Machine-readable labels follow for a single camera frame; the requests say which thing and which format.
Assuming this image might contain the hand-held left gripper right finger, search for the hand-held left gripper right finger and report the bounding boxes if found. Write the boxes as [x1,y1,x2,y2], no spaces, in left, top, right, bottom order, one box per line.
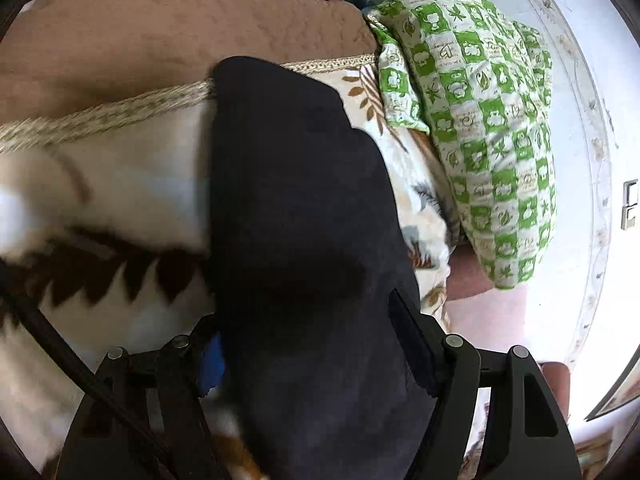
[388,288,585,480]

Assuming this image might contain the dark navy garment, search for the dark navy garment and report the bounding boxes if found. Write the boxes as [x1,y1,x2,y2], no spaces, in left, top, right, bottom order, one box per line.
[206,56,441,480]

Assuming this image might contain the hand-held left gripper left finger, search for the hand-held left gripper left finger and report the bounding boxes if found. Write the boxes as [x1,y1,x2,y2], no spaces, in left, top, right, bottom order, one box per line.
[54,313,227,480]

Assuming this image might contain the pink bed sheet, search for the pink bed sheet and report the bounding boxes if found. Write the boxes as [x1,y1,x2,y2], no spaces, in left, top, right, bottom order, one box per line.
[442,245,531,461]

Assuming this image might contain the green checkered pillow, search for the green checkered pillow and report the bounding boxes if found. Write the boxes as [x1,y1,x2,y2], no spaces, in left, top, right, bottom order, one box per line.
[364,0,558,291]

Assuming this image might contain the black cable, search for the black cable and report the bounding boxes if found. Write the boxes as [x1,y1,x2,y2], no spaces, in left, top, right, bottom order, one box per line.
[0,258,177,480]

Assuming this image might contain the cream leaf-print blanket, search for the cream leaf-print blanket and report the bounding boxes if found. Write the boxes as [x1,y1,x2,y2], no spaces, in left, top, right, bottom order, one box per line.
[0,53,462,480]

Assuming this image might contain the white wall switch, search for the white wall switch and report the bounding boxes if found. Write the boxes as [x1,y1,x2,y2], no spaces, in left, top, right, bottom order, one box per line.
[620,179,640,232]

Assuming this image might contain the brown fleece blanket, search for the brown fleece blanket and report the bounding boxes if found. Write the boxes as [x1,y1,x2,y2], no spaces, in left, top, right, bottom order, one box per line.
[0,0,379,122]

